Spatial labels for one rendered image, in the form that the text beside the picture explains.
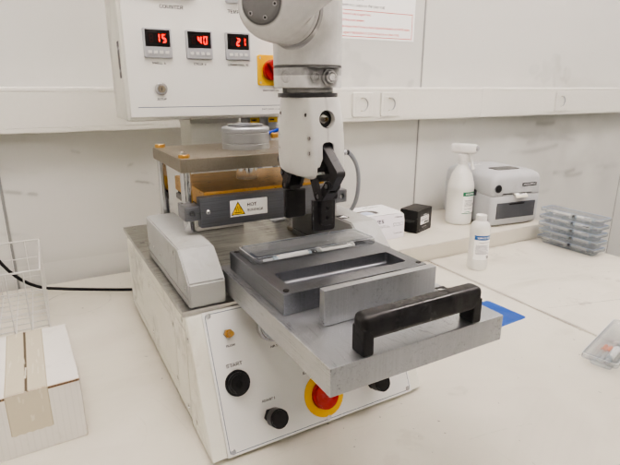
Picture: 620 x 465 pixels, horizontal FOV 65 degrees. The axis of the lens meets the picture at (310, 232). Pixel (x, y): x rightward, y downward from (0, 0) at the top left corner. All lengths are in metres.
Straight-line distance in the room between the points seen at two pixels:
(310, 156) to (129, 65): 0.43
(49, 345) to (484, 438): 0.64
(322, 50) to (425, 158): 1.17
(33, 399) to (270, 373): 0.30
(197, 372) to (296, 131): 0.33
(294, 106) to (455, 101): 1.15
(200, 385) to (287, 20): 0.44
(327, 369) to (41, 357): 0.48
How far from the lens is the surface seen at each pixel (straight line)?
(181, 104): 0.93
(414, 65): 1.67
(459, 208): 1.58
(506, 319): 1.09
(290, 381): 0.70
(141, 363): 0.92
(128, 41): 0.92
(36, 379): 0.76
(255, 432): 0.69
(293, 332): 0.50
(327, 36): 0.60
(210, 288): 0.65
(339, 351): 0.47
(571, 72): 2.24
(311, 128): 0.59
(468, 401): 0.82
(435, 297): 0.49
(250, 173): 0.83
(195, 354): 0.66
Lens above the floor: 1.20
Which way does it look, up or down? 16 degrees down
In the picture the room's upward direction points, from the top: straight up
